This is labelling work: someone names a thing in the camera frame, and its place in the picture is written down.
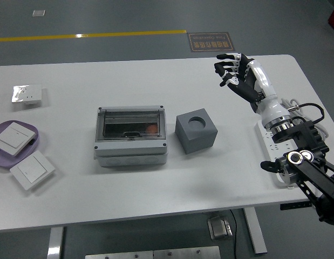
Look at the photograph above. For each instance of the grey box with clear lid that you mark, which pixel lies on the grey box with clear lid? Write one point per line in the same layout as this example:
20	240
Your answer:
129	153

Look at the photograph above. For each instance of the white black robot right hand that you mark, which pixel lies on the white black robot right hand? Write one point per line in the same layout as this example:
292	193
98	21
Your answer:
272	108

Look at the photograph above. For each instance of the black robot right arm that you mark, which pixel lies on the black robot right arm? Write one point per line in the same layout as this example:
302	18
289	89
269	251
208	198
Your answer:
309	167

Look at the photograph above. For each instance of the grey cube with round hole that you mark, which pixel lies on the grey cube with round hole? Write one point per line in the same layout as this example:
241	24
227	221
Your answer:
196	140

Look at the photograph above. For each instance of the white wall socket in wrap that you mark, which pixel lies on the white wall socket in wrap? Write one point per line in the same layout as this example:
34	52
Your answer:
29	94

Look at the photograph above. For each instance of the orange cylinder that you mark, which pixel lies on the orange cylinder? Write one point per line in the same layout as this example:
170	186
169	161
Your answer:
151	129

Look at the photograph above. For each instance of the purple tray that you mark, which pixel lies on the purple tray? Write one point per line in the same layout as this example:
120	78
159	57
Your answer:
2	162

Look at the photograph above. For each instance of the white wall switch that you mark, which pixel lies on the white wall switch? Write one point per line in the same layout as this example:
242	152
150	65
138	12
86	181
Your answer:
31	168
13	137

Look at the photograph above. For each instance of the white power strip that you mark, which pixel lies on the white power strip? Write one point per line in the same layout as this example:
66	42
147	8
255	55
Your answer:
276	149

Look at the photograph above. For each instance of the metal base plate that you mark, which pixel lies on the metal base plate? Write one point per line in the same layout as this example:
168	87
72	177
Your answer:
156	253

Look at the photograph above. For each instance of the black table control panel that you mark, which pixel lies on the black table control panel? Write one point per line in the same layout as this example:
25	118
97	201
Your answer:
296	205

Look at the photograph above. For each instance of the brown floor sign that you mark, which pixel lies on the brown floor sign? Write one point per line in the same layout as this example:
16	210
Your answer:
211	41

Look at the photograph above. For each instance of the white table leg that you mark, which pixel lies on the white table leg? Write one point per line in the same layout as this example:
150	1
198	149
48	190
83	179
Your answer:
55	242
255	232

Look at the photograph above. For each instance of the silver floor socket box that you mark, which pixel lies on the silver floor socket box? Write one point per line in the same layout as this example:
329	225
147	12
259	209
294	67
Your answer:
219	228

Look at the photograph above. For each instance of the small silver floor plate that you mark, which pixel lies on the small silver floor plate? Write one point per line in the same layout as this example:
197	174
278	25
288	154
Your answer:
39	13

